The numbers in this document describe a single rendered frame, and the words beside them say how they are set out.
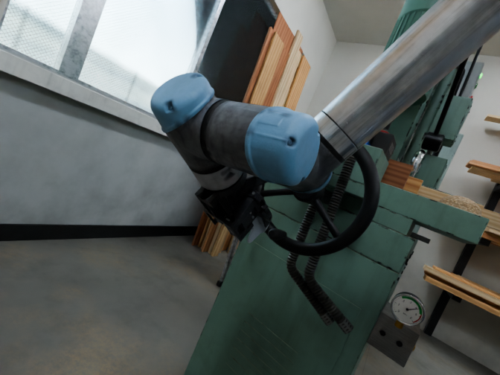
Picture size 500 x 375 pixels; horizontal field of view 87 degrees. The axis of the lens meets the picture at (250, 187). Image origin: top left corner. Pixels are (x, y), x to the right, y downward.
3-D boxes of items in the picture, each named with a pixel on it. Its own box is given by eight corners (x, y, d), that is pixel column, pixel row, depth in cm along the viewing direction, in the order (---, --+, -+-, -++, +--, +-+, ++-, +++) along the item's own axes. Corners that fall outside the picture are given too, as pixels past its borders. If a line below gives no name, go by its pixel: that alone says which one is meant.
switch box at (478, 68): (446, 100, 100) (464, 60, 98) (443, 111, 108) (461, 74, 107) (465, 103, 96) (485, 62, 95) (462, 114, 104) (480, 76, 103)
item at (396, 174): (332, 169, 82) (343, 145, 81) (334, 170, 83) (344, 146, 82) (400, 192, 71) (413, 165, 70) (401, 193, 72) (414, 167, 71)
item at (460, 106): (426, 134, 93) (445, 94, 91) (425, 142, 100) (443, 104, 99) (454, 140, 88) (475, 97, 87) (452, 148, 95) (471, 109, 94)
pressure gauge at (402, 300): (381, 321, 57) (397, 287, 56) (383, 316, 60) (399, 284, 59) (413, 341, 53) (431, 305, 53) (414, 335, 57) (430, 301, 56)
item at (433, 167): (402, 183, 92) (417, 151, 91) (404, 186, 98) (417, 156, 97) (433, 193, 87) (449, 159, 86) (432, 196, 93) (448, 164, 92)
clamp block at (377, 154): (311, 165, 68) (325, 132, 68) (327, 175, 79) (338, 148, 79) (368, 186, 60) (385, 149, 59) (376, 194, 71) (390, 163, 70)
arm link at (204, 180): (211, 132, 42) (250, 145, 37) (222, 152, 45) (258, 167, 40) (178, 164, 39) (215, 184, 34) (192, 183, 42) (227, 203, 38)
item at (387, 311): (366, 342, 60) (381, 312, 60) (374, 327, 70) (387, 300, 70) (405, 370, 55) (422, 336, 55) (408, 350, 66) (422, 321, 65)
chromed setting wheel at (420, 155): (401, 179, 86) (417, 143, 85) (403, 185, 96) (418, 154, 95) (411, 182, 84) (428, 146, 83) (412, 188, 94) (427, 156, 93)
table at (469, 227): (242, 151, 81) (249, 132, 81) (284, 172, 106) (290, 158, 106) (488, 246, 47) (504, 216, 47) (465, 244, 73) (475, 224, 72)
